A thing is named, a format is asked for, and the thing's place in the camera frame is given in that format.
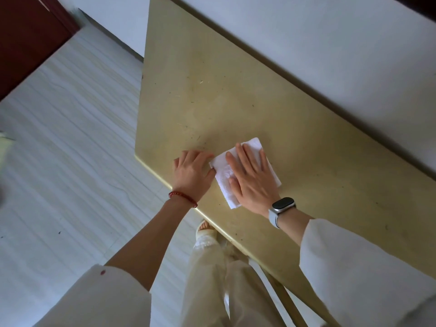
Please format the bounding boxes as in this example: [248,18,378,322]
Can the person's sandalled foot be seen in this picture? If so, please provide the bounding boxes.
[197,219,216,236]

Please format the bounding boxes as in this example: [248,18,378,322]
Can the red bead bracelet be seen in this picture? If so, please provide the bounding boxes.
[168,191,198,209]

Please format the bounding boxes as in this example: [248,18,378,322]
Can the yellow table leg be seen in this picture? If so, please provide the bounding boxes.
[262,269,309,327]

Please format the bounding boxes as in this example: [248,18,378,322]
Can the white left sleeve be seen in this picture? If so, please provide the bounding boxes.
[33,264,152,327]

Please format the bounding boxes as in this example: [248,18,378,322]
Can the grey smartwatch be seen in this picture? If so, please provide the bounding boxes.
[268,197,296,229]

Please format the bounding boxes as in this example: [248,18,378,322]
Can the person's right hand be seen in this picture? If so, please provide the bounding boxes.
[225,143,281,218]

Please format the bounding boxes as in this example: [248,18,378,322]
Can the person's left hand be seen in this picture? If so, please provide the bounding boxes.
[171,150,217,203]

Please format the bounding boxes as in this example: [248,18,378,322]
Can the person's left forearm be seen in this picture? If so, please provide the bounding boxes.
[105,197,195,292]

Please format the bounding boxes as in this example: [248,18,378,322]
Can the cream trousers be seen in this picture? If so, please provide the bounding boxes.
[180,231,287,327]

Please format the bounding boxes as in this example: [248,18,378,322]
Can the person's right forearm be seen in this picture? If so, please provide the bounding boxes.
[277,208,315,248]

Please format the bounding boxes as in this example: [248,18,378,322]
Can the white tissue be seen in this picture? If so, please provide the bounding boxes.
[208,137,282,210]

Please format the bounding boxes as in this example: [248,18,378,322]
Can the grey skirting board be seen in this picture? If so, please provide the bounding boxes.
[78,8,144,62]

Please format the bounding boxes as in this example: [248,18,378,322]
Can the white right sleeve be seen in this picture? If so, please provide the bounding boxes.
[299,218,436,327]

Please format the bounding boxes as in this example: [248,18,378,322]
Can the dark red door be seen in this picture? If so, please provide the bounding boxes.
[0,0,81,101]

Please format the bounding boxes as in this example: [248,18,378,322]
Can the white sleeve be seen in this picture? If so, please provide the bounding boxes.
[299,218,436,327]
[33,264,152,327]

